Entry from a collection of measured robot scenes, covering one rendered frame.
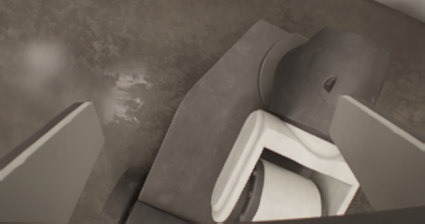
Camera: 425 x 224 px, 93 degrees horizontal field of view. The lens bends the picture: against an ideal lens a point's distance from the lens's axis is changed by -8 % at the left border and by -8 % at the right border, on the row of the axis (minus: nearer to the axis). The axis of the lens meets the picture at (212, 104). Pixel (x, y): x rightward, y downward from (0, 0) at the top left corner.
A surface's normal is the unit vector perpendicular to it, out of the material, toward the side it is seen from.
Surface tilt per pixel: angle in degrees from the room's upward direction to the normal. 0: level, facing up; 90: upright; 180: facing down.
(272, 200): 32
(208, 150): 0
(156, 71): 0
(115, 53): 0
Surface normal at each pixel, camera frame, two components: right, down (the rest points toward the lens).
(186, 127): 0.04, 0.08
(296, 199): 0.30, -0.55
